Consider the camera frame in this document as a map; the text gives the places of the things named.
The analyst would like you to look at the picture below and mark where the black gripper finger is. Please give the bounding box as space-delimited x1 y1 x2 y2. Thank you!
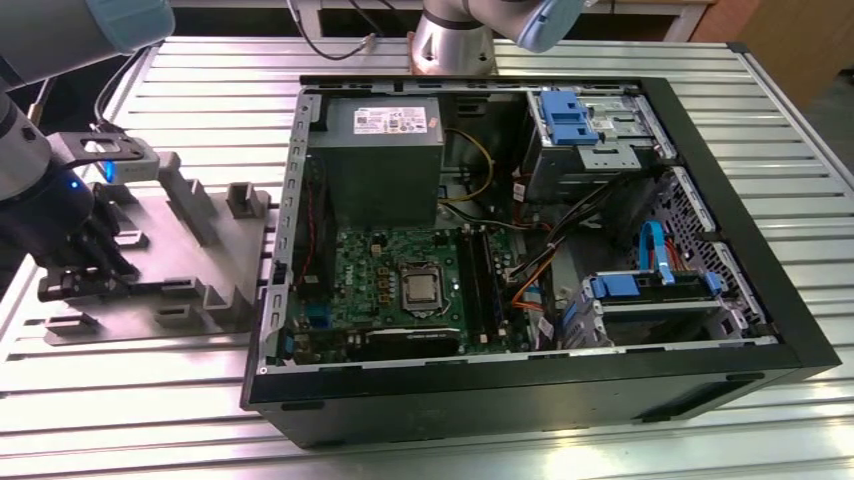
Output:
35 239 102 304
83 197 142 301

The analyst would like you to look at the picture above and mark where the black RAM slot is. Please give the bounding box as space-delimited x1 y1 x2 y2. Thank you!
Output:
458 227 478 344

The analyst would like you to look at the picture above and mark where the grey parts rack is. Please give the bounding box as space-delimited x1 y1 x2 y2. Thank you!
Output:
42 151 278 347

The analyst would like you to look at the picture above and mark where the green motherboard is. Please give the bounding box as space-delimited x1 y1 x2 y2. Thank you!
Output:
289 224 535 359

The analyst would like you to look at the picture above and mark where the grey power supply unit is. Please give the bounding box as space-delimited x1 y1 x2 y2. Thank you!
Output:
309 97 446 231

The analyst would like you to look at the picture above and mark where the black CPU socket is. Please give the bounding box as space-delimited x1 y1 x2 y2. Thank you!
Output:
396 259 446 315

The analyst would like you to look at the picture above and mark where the silver CPU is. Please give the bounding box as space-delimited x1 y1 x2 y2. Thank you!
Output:
404 273 438 306

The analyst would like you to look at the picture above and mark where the black graphics card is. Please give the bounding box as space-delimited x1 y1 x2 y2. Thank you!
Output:
349 324 462 361

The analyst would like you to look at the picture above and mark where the black open PC case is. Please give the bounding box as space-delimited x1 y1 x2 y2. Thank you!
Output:
240 74 841 450

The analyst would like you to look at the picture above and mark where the blue plastic drive latch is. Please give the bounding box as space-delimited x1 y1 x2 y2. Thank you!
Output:
540 89 597 147

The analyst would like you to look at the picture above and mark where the grey metal drive cage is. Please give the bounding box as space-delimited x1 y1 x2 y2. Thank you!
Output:
523 91 673 201

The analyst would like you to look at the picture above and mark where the hard disk in blue carrier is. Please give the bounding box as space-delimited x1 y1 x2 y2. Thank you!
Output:
585 269 725 307

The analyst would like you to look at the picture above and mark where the wooden cabinet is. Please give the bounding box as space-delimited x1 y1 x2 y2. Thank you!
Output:
689 0 854 109

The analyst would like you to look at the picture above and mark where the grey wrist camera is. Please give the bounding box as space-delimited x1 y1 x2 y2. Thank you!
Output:
55 131 166 185

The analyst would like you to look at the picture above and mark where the black camera cable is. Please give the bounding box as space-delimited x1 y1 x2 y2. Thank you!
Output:
284 0 376 62
92 48 149 132

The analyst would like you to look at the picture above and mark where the thin red wire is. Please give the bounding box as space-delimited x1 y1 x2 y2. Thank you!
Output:
300 164 329 281

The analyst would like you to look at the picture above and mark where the yellow wire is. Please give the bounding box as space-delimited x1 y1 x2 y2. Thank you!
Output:
440 128 496 204

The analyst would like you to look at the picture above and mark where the orange wire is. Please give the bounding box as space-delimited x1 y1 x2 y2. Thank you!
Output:
509 279 556 315

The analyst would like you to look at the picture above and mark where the black cable bundle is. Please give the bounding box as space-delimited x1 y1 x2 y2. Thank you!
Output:
543 169 661 251

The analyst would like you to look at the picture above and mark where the blue flat wire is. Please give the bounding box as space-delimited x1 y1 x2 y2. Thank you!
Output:
637 219 676 286

